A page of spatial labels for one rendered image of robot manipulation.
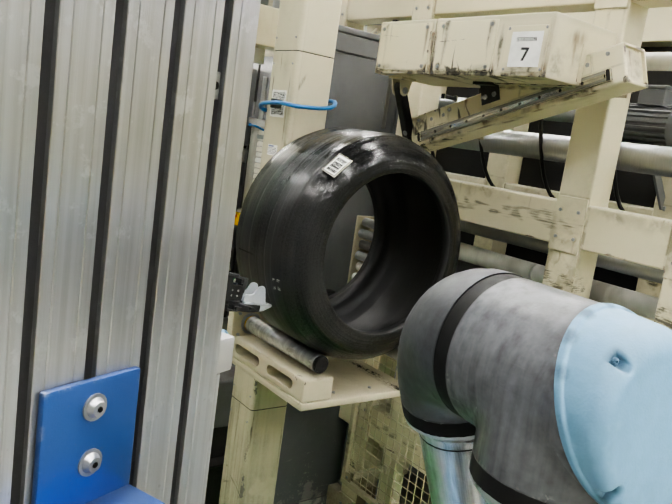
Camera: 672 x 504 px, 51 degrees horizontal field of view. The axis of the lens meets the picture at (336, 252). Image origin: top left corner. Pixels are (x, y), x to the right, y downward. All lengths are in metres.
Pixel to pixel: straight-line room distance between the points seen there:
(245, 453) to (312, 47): 1.19
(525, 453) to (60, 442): 0.28
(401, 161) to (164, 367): 1.24
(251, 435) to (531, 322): 1.74
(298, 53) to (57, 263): 1.59
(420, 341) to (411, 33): 1.55
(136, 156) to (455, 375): 0.26
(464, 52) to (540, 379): 1.47
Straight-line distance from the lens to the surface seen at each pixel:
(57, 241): 0.43
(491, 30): 1.81
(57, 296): 0.44
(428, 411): 0.58
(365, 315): 2.02
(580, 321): 0.46
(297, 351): 1.76
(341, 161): 1.60
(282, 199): 1.61
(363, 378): 1.96
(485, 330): 0.49
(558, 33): 1.71
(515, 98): 1.90
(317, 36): 2.01
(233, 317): 1.95
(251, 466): 2.22
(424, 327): 0.52
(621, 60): 1.75
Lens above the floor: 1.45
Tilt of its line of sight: 9 degrees down
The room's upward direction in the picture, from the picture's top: 8 degrees clockwise
